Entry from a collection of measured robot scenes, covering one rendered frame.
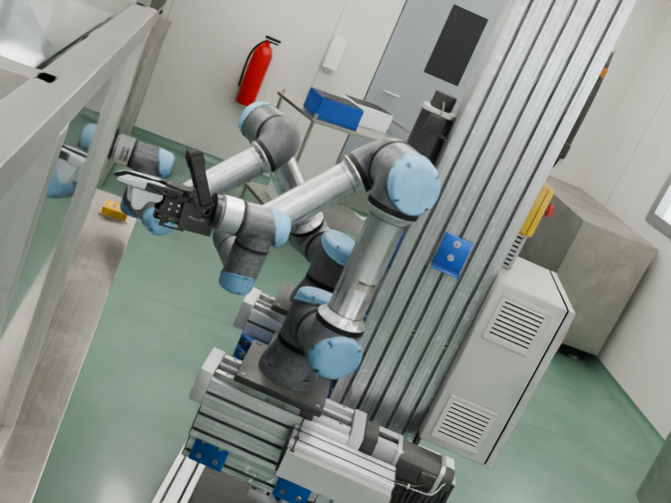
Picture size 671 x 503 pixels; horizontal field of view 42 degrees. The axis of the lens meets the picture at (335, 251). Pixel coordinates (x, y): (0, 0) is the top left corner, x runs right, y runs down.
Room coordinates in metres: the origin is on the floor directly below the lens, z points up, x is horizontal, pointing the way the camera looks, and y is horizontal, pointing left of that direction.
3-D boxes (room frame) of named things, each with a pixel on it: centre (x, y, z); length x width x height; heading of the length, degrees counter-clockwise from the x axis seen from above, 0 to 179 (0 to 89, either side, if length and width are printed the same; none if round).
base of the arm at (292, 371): (1.95, -0.01, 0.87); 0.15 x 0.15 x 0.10
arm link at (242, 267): (1.73, 0.17, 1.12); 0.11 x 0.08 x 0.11; 27
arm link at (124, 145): (2.16, 0.61, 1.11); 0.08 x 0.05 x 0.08; 13
